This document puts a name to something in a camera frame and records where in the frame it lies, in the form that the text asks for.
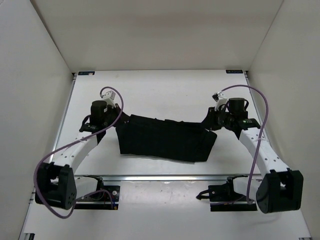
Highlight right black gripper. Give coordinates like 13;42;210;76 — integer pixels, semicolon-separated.
200;106;234;131

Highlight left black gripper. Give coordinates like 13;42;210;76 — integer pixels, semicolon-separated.
103;102;131;127

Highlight black pleated skirt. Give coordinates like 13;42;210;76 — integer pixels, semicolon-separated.
115;114;217;163

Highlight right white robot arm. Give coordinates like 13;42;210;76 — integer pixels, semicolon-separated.
197;94;304;214

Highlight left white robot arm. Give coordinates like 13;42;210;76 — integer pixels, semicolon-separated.
35;100;130;210

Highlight right corner label sticker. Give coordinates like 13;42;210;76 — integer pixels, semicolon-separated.
225;69;244;74

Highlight corner label sticker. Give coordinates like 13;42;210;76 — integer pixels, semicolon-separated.
225;69;244;74
77;71;95;76

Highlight left corner label sticker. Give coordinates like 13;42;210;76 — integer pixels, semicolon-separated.
77;71;95;76

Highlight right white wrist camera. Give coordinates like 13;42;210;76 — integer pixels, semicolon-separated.
212;91;229;111

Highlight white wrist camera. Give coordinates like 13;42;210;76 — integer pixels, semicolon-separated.
101;90;116;107
212;91;229;111

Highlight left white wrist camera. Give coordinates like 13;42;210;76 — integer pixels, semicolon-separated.
101;90;116;107

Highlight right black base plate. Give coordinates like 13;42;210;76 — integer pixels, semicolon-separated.
208;183;258;212

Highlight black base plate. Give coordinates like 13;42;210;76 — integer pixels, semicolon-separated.
208;183;258;212
75;183;121;211

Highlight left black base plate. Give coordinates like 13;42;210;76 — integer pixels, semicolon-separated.
75;183;121;211

